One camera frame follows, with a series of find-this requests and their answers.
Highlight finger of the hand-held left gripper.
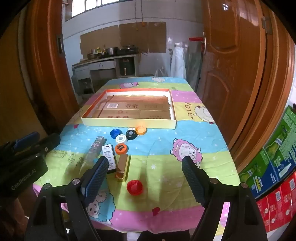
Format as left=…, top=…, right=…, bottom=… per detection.
left=28, top=133, right=61, bottom=158
left=7, top=132, right=40, bottom=151

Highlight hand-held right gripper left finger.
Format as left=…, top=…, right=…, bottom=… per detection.
left=24, top=156, right=109, bottom=241

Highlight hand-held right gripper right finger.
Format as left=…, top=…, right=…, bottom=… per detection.
left=181, top=156, right=269, bottom=241

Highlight white cartoon power bank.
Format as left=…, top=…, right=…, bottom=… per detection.
left=102, top=144, right=117, bottom=174

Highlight gold rectangular box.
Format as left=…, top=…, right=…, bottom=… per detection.
left=115, top=154, right=130, bottom=182

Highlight dark floral rectangular box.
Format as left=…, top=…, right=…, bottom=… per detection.
left=81, top=136, right=107, bottom=168

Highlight orange black-labelled bottle cap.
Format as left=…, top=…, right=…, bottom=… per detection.
left=115, top=143, right=128, bottom=155

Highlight red bottle cap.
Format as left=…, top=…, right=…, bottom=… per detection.
left=127, top=180, right=144, bottom=195

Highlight shallow orange-rimmed cardboard box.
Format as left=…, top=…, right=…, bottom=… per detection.
left=81, top=89, right=177, bottom=129

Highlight cartoon printed tablecloth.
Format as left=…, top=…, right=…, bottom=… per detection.
left=32, top=76, right=241, bottom=233

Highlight wooden door jamb with strike plate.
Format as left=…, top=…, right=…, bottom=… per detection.
left=24, top=0, right=80, bottom=139

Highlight gold printed cardboard sheet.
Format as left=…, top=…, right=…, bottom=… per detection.
left=92, top=95, right=173, bottom=120

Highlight red printed carton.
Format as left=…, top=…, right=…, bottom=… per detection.
left=275, top=173, right=296, bottom=223
left=255, top=185, right=281, bottom=233

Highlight grey kitchen counter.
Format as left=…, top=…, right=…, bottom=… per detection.
left=72, top=54, right=139, bottom=95

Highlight metal strike plate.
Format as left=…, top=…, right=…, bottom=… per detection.
left=56, top=34, right=64, bottom=55

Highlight dark air fryer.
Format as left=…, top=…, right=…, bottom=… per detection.
left=119, top=58, right=134, bottom=77

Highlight translucent plastic bag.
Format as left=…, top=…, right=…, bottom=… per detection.
left=154, top=66, right=169, bottom=77

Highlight grey plastic-wrapped panel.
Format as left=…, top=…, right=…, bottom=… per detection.
left=185, top=42, right=204, bottom=91

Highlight black gas stove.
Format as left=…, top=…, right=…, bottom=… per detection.
left=117, top=46, right=139, bottom=55

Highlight white sack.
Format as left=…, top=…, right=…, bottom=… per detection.
left=170, top=43, right=188, bottom=80

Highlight brown wooden door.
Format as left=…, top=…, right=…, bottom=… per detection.
left=195, top=0, right=272, bottom=149

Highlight window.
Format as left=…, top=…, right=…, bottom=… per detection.
left=70, top=0, right=123, bottom=18

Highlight metal door hinge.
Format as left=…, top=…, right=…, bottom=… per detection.
left=261, top=16, right=273, bottom=35

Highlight brown wall cardboard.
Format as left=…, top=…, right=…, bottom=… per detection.
left=80, top=21, right=167, bottom=56

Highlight silver door handle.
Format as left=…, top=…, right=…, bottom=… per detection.
left=202, top=31, right=208, bottom=55

